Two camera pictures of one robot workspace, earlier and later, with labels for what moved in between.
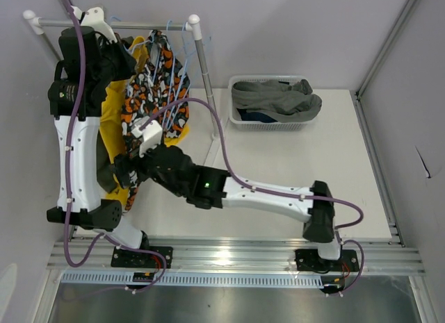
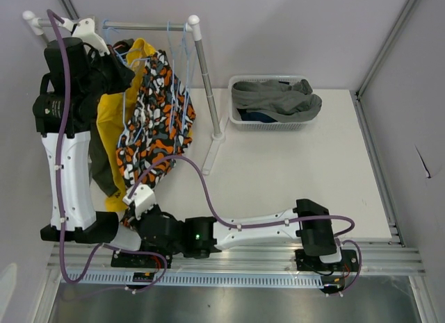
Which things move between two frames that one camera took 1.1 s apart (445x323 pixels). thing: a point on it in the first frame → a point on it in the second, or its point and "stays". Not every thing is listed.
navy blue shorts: x=254 y=116 stays
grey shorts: x=277 y=99 stays
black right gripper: x=126 y=164 → x=136 y=223
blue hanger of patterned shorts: x=174 y=71 → x=124 y=120
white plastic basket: x=241 y=124 stays
